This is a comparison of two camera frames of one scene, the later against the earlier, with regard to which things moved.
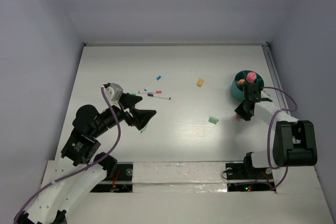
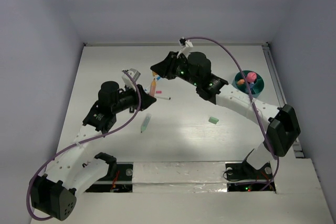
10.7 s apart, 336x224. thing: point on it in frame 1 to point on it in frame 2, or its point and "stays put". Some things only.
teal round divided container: (237, 89) stays put
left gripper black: (140, 116) to (146, 99)
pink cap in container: (251, 77) stays put
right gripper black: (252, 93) to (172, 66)
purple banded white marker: (158, 96) stays put
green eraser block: (213, 120) stays put
